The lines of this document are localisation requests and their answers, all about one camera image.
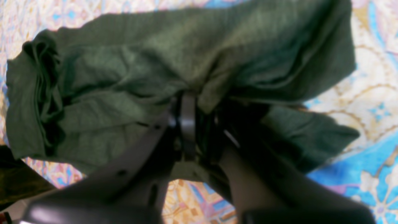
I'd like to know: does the image-right right gripper white left finger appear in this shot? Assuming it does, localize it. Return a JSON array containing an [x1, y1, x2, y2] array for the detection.
[[20, 93, 196, 224]]

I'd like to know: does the image-right right gripper white right finger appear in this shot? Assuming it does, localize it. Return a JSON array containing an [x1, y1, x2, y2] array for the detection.
[[211, 106, 375, 224]]

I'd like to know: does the dark green long-sleeve T-shirt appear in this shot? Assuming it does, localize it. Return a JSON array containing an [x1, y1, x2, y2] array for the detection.
[[6, 0, 359, 174]]

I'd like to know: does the colourful patterned tablecloth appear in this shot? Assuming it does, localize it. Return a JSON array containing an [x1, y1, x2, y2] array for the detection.
[[0, 0, 398, 224]]

